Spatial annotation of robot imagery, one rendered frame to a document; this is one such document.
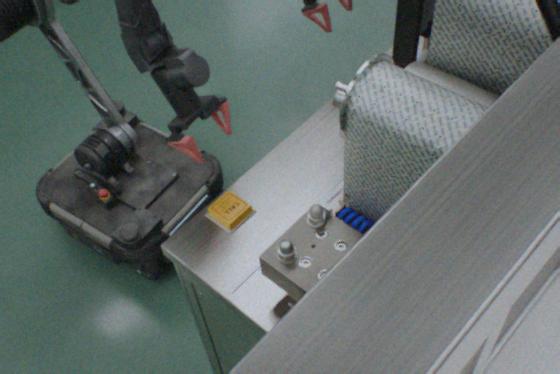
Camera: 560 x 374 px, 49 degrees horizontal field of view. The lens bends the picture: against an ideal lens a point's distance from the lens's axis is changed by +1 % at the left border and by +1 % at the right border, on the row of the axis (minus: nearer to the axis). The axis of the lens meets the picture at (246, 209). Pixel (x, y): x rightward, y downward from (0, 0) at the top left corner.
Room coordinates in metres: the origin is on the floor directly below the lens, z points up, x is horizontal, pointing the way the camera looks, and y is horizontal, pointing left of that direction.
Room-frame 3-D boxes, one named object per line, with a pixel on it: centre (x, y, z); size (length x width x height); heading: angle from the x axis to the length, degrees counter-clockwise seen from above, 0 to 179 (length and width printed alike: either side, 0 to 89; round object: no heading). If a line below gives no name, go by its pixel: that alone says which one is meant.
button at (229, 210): (0.85, 0.03, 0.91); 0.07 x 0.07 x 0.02; 38
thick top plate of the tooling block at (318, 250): (0.53, -0.19, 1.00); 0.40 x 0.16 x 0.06; 38
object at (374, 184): (0.64, -0.26, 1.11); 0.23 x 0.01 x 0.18; 38
